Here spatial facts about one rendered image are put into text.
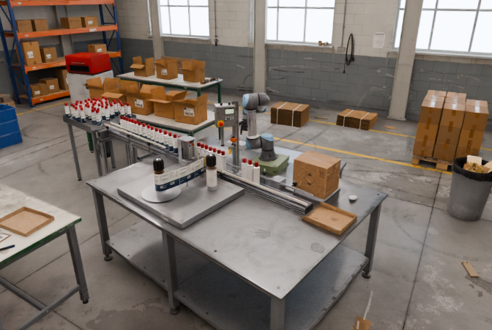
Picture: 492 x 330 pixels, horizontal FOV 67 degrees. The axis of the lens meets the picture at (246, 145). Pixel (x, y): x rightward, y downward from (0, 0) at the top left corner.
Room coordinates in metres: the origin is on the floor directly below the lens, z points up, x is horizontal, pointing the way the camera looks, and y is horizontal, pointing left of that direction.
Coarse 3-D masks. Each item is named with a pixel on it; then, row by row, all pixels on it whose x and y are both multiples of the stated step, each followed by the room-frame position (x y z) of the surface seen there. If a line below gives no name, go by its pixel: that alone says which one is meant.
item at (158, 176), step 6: (156, 162) 2.58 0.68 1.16; (162, 162) 2.59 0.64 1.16; (156, 168) 2.58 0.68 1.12; (162, 168) 2.59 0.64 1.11; (156, 174) 2.57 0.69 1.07; (162, 174) 2.58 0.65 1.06; (156, 180) 2.57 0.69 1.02; (162, 180) 2.58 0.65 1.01; (156, 186) 2.58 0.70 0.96; (162, 186) 2.58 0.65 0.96; (156, 192) 2.59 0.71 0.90; (162, 192) 2.58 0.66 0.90
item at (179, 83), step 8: (136, 80) 7.64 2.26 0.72; (144, 80) 7.45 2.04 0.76; (152, 80) 7.34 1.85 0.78; (160, 80) 7.34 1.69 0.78; (168, 80) 7.34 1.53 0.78; (176, 80) 7.34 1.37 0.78; (184, 80) 7.33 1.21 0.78; (184, 88) 6.99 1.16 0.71; (192, 88) 6.90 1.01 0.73; (200, 88) 6.77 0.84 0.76; (208, 88) 7.07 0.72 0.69
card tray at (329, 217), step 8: (320, 208) 2.46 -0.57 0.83; (328, 208) 2.45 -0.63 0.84; (336, 208) 2.41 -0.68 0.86; (304, 216) 2.30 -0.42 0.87; (312, 216) 2.35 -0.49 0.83; (320, 216) 2.35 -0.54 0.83; (328, 216) 2.35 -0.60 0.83; (336, 216) 2.35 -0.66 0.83; (344, 216) 2.35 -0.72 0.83; (352, 216) 2.33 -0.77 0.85; (320, 224) 2.21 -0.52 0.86; (328, 224) 2.24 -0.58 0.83; (336, 224) 2.24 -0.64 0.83; (344, 224) 2.24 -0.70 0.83; (336, 232) 2.13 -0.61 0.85
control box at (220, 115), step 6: (216, 108) 3.03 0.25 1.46; (222, 108) 3.03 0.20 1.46; (234, 108) 3.06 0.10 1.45; (216, 114) 3.03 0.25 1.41; (222, 114) 3.03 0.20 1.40; (228, 114) 3.05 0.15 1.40; (234, 114) 3.06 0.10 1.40; (216, 120) 3.03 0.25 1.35; (222, 120) 3.03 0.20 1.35; (228, 120) 3.05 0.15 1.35; (234, 120) 3.06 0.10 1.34; (216, 126) 3.04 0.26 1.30; (222, 126) 3.03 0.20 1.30; (228, 126) 3.05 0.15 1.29; (234, 126) 3.07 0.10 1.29
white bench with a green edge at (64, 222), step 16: (0, 192) 2.77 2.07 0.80; (16, 192) 2.77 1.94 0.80; (0, 208) 2.53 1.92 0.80; (16, 208) 2.53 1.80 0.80; (32, 208) 2.53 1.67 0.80; (48, 208) 2.52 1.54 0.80; (48, 224) 2.30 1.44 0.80; (64, 224) 2.30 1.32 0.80; (16, 240) 2.11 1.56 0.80; (32, 240) 2.11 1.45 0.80; (48, 240) 2.21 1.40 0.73; (0, 256) 1.94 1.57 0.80; (16, 256) 1.97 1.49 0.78; (80, 256) 2.37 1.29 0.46; (80, 272) 2.35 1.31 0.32; (16, 288) 2.31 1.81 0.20; (80, 288) 2.34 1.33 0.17; (32, 304) 2.17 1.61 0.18; (0, 320) 1.84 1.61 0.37; (32, 320) 2.00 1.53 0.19
